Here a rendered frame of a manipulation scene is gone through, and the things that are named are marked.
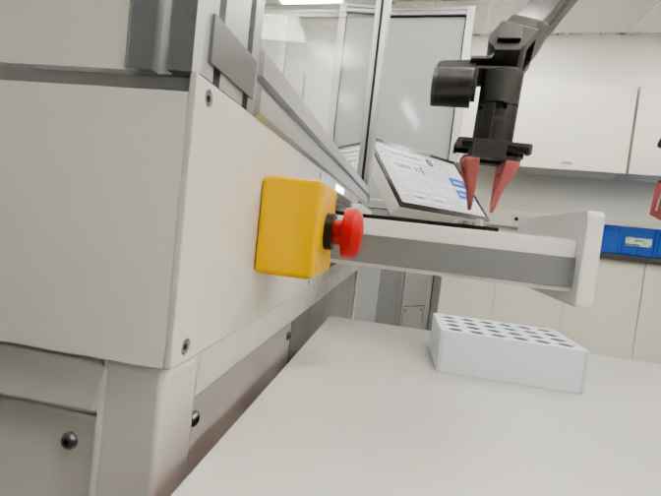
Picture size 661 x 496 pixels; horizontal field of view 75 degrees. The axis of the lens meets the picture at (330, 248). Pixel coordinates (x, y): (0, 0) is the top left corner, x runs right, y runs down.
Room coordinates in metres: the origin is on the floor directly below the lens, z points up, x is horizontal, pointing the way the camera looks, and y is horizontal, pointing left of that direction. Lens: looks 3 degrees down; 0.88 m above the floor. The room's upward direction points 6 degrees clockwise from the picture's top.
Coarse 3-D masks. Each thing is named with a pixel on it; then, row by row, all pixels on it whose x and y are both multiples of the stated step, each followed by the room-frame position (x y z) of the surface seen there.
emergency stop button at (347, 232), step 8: (352, 208) 0.33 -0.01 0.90; (344, 216) 0.32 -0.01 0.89; (352, 216) 0.32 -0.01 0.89; (360, 216) 0.33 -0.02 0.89; (336, 224) 0.33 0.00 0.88; (344, 224) 0.32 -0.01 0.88; (352, 224) 0.32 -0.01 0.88; (360, 224) 0.32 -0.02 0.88; (336, 232) 0.33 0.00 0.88; (344, 232) 0.31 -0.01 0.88; (352, 232) 0.31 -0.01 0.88; (360, 232) 0.32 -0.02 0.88; (336, 240) 0.33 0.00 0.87; (344, 240) 0.32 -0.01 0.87; (352, 240) 0.32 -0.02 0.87; (360, 240) 0.33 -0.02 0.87; (344, 248) 0.32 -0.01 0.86; (352, 248) 0.32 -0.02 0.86; (344, 256) 0.32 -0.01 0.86; (352, 256) 0.33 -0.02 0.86
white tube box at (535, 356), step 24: (432, 336) 0.44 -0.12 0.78; (456, 336) 0.38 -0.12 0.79; (480, 336) 0.37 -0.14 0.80; (504, 336) 0.39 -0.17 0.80; (528, 336) 0.40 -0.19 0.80; (552, 336) 0.42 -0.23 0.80; (456, 360) 0.38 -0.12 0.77; (480, 360) 0.37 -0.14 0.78; (504, 360) 0.37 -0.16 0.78; (528, 360) 0.37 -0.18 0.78; (552, 360) 0.37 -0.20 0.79; (576, 360) 0.36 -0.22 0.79; (528, 384) 0.37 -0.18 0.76; (552, 384) 0.36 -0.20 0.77; (576, 384) 0.36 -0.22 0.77
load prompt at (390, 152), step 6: (390, 150) 1.51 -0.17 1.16; (396, 150) 1.54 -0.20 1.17; (396, 156) 1.51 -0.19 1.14; (402, 156) 1.54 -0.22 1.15; (408, 156) 1.57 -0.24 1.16; (414, 156) 1.60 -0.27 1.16; (420, 156) 1.63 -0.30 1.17; (414, 162) 1.56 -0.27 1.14; (420, 162) 1.59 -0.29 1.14; (426, 162) 1.62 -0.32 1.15; (432, 162) 1.66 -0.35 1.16; (438, 168) 1.66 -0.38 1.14
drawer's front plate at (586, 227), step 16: (528, 224) 0.70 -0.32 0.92; (544, 224) 0.62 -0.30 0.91; (560, 224) 0.56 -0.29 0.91; (576, 224) 0.51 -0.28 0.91; (592, 224) 0.48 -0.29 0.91; (576, 240) 0.50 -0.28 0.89; (592, 240) 0.48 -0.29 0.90; (576, 256) 0.49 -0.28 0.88; (592, 256) 0.48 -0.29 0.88; (576, 272) 0.49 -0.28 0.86; (592, 272) 0.48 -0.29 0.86; (576, 288) 0.48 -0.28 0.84; (592, 288) 0.48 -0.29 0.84; (576, 304) 0.48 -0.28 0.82
